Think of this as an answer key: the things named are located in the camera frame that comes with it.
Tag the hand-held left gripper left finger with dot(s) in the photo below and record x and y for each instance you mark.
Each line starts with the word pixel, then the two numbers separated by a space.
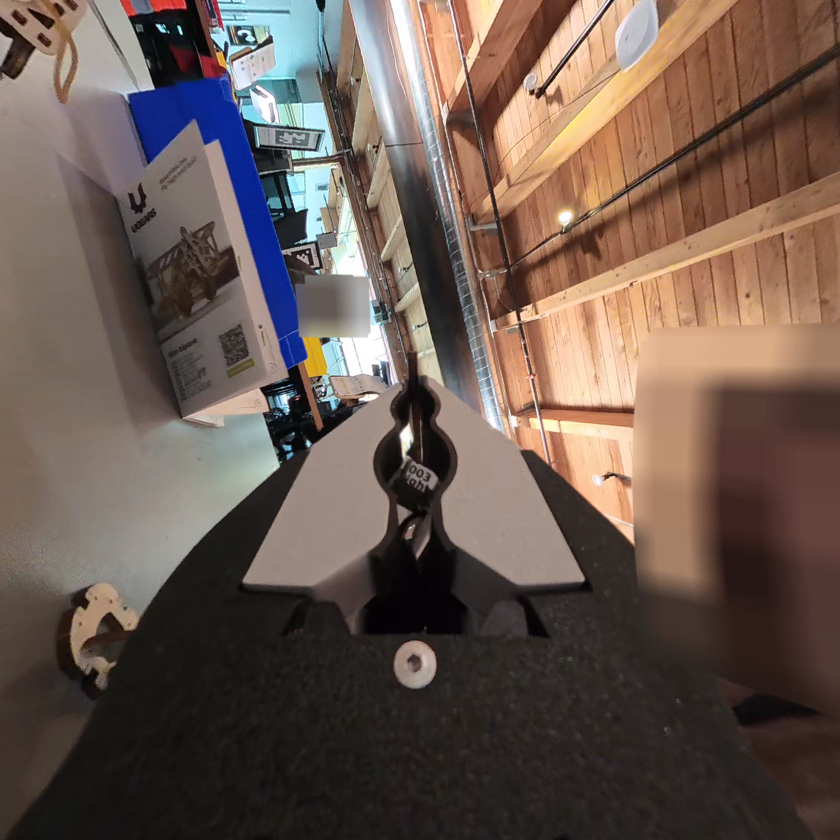
pixel 328 525

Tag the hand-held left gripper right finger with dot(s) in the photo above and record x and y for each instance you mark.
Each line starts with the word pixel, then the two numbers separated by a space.
pixel 499 525

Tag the wooden model assembly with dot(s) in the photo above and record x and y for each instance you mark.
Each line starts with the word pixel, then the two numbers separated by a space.
pixel 36 26

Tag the white model kit box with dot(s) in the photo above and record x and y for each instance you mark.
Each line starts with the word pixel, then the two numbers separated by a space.
pixel 197 275

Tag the small square tag sign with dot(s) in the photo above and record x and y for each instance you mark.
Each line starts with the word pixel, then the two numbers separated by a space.
pixel 304 257

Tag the blue plastic bin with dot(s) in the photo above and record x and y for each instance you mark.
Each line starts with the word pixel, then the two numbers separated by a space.
pixel 256 197

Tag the long hanging tag sign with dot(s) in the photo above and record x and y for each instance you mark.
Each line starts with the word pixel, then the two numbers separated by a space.
pixel 289 138

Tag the white hanging board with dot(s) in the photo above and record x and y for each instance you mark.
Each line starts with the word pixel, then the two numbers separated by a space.
pixel 253 64

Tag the white round ceiling device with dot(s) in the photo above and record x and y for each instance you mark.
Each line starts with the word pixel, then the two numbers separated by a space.
pixel 638 33

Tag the tan rubber band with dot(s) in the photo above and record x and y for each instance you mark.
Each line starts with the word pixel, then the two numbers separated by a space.
pixel 65 72

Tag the silver ceiling air duct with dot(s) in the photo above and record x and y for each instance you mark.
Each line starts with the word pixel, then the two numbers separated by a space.
pixel 420 197

